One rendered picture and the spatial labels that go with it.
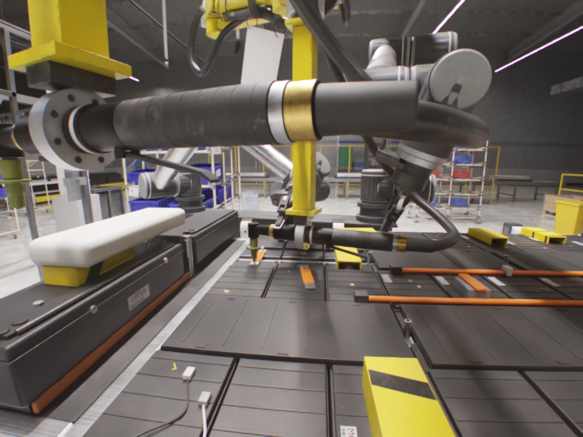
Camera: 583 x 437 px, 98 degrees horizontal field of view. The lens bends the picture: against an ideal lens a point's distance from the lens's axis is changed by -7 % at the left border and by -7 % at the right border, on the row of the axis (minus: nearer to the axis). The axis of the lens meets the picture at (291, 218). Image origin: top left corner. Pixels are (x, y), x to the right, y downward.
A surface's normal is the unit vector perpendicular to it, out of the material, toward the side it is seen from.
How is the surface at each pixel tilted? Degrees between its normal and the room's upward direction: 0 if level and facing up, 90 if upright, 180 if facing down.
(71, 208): 90
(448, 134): 117
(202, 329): 0
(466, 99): 106
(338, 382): 0
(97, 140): 124
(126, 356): 0
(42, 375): 90
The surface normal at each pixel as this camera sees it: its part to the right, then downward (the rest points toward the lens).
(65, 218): -0.10, 0.20
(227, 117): -0.33, 0.37
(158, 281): 0.99, 0.02
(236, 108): -0.34, 0.12
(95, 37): 0.94, 0.07
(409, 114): -0.27, 0.60
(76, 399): 0.00, -0.98
